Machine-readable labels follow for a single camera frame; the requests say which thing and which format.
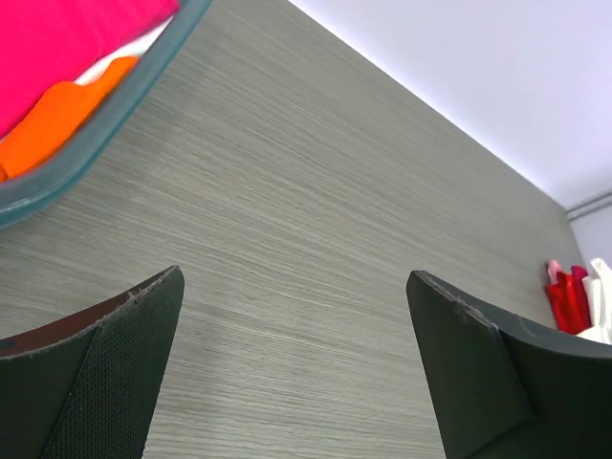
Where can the white t-shirt in basket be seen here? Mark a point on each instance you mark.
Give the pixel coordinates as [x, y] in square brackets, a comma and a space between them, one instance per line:
[137, 48]

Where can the orange t-shirt in basket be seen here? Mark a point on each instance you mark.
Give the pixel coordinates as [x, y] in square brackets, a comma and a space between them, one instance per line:
[57, 115]

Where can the folded pink t-shirt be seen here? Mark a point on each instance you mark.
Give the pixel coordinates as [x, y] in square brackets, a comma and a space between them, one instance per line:
[46, 42]

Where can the folded red t-shirt in stack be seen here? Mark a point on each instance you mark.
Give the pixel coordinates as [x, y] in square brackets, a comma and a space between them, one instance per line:
[568, 298]

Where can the folded white t-shirt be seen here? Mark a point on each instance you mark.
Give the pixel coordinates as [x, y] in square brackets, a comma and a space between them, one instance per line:
[598, 289]

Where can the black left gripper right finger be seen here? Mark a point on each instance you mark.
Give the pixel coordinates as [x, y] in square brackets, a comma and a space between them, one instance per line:
[504, 386]

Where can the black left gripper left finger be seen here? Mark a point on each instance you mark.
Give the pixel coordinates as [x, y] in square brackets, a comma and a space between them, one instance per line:
[86, 385]

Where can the teal plastic laundry basket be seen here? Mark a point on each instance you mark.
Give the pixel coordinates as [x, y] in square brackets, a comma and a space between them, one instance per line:
[36, 190]

